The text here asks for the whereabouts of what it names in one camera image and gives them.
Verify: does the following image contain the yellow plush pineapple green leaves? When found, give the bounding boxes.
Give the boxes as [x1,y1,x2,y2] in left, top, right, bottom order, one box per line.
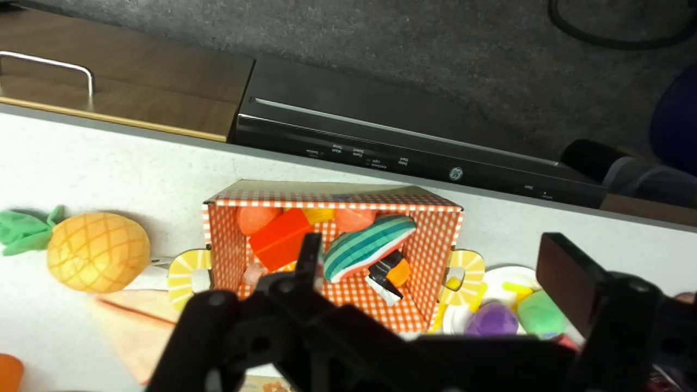
[0,204,153,296]

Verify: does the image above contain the orange checkered cardboard basket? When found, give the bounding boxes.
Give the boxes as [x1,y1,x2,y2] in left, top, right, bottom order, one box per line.
[168,179,489,341]

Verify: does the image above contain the wooden base cabinet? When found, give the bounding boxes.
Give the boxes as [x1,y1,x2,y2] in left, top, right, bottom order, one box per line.
[0,4,258,145]

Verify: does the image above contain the black floor cable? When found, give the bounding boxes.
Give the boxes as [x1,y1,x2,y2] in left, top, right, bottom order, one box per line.
[545,0,697,52]

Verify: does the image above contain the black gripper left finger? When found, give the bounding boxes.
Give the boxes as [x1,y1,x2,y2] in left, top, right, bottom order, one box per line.
[147,229,380,392]

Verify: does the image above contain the peach cloth napkin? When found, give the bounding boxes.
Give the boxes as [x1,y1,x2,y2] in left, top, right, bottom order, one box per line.
[89,264,215,385]

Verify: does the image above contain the built-in dishwasher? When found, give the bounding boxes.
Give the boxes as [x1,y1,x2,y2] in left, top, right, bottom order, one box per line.
[227,54,607,211]

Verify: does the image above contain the green plush vegetable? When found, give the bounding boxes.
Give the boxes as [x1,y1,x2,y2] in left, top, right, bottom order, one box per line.
[514,288,574,343]

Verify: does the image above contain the blue fabric object white print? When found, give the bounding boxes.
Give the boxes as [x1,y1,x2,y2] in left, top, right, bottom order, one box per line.
[647,65,697,179]

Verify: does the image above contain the white plate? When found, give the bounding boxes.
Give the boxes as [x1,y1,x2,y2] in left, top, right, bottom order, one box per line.
[441,262,579,344]

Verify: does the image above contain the black and grey floor equipment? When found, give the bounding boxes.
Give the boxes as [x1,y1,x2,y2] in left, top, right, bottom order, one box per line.
[557,138,697,226]

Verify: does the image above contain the yellow toy food piece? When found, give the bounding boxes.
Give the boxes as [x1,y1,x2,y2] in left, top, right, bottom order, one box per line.
[300,208,338,226]

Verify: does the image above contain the red toy block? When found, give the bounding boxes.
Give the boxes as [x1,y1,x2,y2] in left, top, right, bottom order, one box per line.
[249,208,315,274]

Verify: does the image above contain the black orange white sushi toy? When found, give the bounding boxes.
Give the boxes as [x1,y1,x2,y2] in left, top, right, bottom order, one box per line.
[364,249,416,307]

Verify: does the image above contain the salmon pink toy fruit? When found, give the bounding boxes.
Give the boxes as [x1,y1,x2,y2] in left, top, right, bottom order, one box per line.
[331,208,381,235]
[235,204,283,237]

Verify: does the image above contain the orange cup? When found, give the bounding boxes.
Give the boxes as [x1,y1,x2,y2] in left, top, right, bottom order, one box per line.
[0,351,26,392]

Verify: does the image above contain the striped green watermelon slice toy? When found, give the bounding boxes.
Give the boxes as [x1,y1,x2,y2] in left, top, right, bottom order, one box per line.
[321,213,421,285]

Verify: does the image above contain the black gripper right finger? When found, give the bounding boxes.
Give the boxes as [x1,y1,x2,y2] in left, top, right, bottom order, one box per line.
[537,231,697,392]

